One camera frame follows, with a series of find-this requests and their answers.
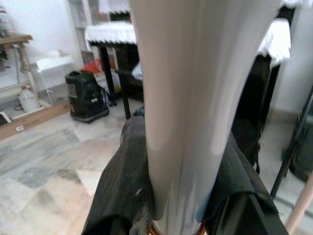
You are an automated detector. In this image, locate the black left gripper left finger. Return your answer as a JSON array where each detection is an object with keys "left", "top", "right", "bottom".
[{"left": 83, "top": 116, "right": 155, "bottom": 235}]

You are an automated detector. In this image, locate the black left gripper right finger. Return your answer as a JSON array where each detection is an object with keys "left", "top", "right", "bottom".
[{"left": 204, "top": 136, "right": 291, "bottom": 235}]

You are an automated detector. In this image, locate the white broom pole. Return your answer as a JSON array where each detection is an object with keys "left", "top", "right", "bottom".
[{"left": 128, "top": 0, "right": 286, "bottom": 235}]

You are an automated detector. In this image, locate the black metal stand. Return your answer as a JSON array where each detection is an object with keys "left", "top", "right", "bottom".
[{"left": 270, "top": 87, "right": 313, "bottom": 196}]

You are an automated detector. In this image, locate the black chair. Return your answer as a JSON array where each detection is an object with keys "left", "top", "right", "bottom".
[{"left": 114, "top": 70, "right": 145, "bottom": 119}]

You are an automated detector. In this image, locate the black portable heater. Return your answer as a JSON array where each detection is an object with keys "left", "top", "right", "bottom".
[{"left": 65, "top": 70, "right": 110, "bottom": 123}]

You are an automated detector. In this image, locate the long flat cardboard box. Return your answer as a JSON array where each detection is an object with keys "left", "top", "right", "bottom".
[{"left": 0, "top": 101, "right": 71, "bottom": 141}]

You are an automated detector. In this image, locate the black table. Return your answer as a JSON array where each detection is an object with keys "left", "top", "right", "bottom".
[{"left": 90, "top": 40, "right": 281, "bottom": 108}]

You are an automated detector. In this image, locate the red bag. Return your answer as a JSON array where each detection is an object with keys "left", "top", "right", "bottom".
[{"left": 80, "top": 60, "right": 102, "bottom": 74}]

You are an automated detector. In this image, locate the white plastic jug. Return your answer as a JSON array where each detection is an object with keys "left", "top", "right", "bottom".
[{"left": 18, "top": 86, "right": 41, "bottom": 111}]

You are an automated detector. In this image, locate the white lace tablecloth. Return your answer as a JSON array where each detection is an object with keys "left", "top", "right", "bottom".
[{"left": 85, "top": 18, "right": 291, "bottom": 67}]

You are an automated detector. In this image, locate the white bookshelf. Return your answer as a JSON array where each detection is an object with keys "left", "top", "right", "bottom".
[{"left": 69, "top": 0, "right": 98, "bottom": 64}]

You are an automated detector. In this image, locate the light wooden shelf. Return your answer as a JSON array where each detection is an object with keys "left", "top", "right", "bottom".
[{"left": 0, "top": 34, "right": 53, "bottom": 108}]

